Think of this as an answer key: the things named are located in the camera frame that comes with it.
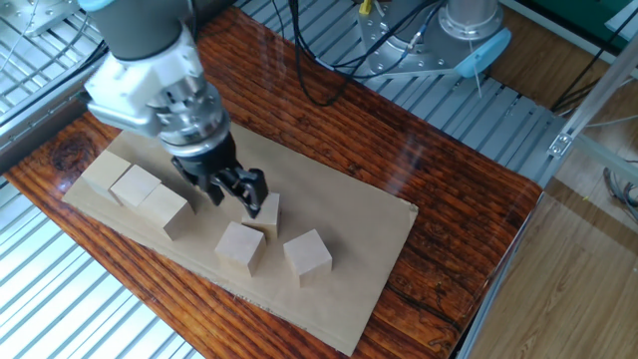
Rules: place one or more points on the light wooden cube block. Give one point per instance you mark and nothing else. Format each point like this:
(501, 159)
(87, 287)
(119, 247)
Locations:
(240, 248)
(307, 256)
(167, 212)
(134, 184)
(269, 219)
(104, 169)

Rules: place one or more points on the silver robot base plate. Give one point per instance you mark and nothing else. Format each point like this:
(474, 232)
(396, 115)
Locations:
(384, 45)

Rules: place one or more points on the silver perforated plate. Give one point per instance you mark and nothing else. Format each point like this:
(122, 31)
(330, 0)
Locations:
(45, 12)

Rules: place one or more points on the brown cardboard sheet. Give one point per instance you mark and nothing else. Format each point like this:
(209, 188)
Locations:
(349, 239)

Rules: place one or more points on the yellow plug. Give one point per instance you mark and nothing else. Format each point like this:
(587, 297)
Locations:
(365, 7)

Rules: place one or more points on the silver vented wrist box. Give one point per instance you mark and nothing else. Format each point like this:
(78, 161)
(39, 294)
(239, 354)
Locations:
(124, 119)

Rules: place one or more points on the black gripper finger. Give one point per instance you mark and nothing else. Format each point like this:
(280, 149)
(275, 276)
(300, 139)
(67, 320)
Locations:
(251, 192)
(217, 195)

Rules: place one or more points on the aluminium frame bar with bracket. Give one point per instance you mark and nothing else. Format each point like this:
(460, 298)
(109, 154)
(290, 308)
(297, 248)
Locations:
(598, 90)

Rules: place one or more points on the white zip tie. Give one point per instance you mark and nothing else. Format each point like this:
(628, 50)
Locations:
(475, 67)

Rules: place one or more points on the white plastic wrist bracket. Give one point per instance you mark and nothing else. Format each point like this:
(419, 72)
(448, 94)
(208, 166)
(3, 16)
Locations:
(134, 85)

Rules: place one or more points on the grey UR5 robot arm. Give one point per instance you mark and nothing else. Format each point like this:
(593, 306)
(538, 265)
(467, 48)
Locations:
(134, 25)

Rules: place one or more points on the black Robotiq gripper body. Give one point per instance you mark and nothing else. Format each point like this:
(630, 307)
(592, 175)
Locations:
(204, 167)

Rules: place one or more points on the silver wrist coupling flange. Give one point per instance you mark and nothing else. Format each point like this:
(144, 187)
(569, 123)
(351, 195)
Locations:
(194, 124)

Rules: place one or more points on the glossy dark wooden board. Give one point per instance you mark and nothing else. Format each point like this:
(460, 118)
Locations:
(448, 199)

